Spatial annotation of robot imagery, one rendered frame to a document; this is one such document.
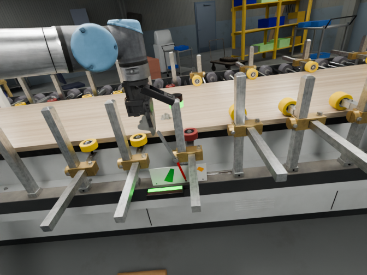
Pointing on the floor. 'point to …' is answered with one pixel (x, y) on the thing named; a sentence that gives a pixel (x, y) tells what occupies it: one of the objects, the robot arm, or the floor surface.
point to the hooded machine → (160, 40)
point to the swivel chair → (69, 84)
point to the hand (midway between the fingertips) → (154, 131)
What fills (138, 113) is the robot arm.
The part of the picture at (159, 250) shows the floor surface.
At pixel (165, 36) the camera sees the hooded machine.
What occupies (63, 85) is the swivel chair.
